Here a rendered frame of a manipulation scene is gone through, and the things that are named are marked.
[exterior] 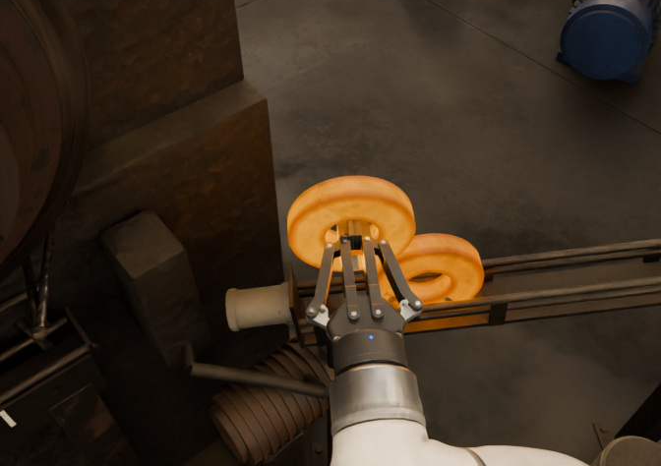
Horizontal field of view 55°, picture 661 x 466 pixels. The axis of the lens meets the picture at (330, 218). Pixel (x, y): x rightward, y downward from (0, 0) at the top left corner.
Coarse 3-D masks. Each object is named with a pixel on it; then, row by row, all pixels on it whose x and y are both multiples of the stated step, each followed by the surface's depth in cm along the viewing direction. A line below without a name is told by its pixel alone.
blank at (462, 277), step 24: (432, 240) 81; (456, 240) 82; (408, 264) 81; (432, 264) 81; (456, 264) 82; (480, 264) 83; (384, 288) 85; (432, 288) 89; (456, 288) 86; (480, 288) 87
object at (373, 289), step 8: (368, 240) 72; (368, 248) 72; (368, 256) 71; (368, 264) 70; (368, 272) 70; (376, 272) 70; (368, 280) 69; (376, 280) 69; (368, 288) 69; (376, 288) 68; (376, 296) 67; (376, 304) 67; (376, 312) 66
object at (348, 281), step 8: (344, 240) 72; (344, 248) 72; (344, 256) 71; (344, 264) 70; (352, 264) 70; (344, 272) 70; (352, 272) 70; (344, 280) 69; (352, 280) 69; (344, 288) 69; (352, 288) 68; (344, 296) 69; (352, 296) 67; (352, 304) 67; (352, 312) 66; (352, 320) 66
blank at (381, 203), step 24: (312, 192) 72; (336, 192) 71; (360, 192) 71; (384, 192) 72; (288, 216) 76; (312, 216) 72; (336, 216) 73; (360, 216) 73; (384, 216) 73; (408, 216) 74; (288, 240) 76; (312, 240) 76; (336, 240) 79; (408, 240) 78; (312, 264) 80; (336, 264) 81; (360, 264) 81
